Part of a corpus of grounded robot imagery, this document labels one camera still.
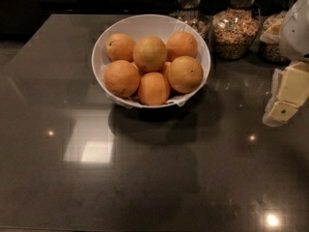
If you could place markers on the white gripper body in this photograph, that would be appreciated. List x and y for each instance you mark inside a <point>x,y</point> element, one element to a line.
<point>295,33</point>

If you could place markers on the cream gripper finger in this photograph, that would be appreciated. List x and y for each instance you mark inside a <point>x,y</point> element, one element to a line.
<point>289,92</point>
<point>271,34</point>

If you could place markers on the white bowl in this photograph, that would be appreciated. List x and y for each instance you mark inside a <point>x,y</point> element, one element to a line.
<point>139,26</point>

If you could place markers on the right glass cereal jar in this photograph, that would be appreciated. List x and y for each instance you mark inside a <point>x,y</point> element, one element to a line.
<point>269,51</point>

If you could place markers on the glass cereal jar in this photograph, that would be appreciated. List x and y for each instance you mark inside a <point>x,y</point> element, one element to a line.
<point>235,29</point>
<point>189,12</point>
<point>269,51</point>

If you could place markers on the middle glass cereal jar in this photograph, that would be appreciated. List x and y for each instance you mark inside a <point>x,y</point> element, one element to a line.
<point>235,29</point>

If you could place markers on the left glass cereal jar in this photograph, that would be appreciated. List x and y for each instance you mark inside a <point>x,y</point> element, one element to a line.
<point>189,12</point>

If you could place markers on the hidden orange in middle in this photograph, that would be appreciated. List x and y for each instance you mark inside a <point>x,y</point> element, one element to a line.
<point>165,69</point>

